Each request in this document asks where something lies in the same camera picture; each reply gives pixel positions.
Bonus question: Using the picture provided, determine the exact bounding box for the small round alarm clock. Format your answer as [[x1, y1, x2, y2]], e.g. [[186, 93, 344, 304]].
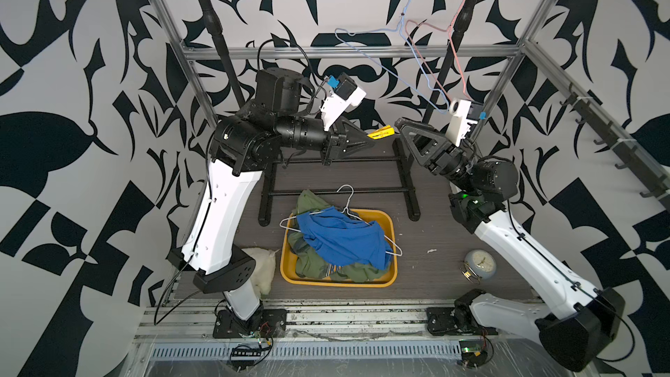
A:
[[462, 249, 497, 284]]

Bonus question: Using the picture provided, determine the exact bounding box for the white plush dog toy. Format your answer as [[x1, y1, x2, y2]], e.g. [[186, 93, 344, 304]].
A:
[[243, 247, 277, 298]]

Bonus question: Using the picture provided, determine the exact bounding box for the pink wire hanger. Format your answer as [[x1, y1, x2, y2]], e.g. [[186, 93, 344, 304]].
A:
[[403, 0, 472, 112]]

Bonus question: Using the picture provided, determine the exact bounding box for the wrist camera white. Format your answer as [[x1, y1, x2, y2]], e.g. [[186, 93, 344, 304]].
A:
[[446, 99, 486, 147], [319, 73, 366, 131]]

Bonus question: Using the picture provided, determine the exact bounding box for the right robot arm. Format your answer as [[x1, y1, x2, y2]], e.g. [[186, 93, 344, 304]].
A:
[[395, 118, 625, 372]]

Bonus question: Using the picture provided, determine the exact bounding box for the black wall hook rail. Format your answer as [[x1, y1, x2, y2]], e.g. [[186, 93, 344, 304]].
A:
[[561, 93, 669, 211]]

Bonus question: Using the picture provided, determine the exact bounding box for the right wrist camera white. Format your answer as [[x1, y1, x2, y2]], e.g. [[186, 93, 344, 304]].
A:
[[446, 99, 486, 147]]

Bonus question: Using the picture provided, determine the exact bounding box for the right electronics board with wires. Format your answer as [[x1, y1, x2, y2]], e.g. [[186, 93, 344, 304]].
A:
[[457, 339, 495, 369]]

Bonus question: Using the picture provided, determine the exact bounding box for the blue wire hanger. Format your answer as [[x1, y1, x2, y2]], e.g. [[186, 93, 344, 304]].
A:
[[333, 0, 451, 115]]

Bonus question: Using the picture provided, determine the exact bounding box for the black clothes rack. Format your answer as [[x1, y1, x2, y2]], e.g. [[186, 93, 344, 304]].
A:
[[198, 0, 477, 227]]

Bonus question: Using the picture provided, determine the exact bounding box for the blue tank top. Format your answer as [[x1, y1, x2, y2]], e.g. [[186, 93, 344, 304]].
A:
[[297, 207, 392, 270]]

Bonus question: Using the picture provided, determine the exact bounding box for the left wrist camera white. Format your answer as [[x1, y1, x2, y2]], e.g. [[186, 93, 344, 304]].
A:
[[319, 73, 366, 131]]

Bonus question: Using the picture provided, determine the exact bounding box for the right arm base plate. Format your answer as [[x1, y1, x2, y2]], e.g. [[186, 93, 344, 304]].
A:
[[426, 307, 499, 336]]

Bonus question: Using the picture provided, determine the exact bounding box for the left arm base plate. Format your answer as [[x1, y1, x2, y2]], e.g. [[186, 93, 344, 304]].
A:
[[213, 306, 288, 339]]

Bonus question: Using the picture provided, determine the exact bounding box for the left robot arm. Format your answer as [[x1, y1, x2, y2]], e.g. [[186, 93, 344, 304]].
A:
[[167, 67, 373, 321]]

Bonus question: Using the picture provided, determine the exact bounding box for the left electronics board with wires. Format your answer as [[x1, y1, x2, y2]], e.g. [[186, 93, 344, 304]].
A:
[[228, 337, 275, 372]]

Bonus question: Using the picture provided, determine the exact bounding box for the white wire hanger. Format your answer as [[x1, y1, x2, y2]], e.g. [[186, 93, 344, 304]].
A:
[[279, 184, 403, 258]]

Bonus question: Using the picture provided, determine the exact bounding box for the yellow plastic tray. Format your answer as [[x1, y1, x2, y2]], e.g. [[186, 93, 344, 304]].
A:
[[279, 208, 399, 289]]

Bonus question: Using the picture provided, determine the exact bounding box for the electronics board with wires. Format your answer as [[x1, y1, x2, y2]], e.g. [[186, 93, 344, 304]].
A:
[[457, 339, 495, 369], [228, 337, 275, 372]]

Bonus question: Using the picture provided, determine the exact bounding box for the dark green printed tank top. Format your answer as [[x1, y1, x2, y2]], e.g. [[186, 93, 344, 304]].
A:
[[288, 190, 395, 284]]

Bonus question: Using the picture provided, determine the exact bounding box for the yellow clothespin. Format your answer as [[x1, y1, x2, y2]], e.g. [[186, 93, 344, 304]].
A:
[[367, 125, 395, 140]]

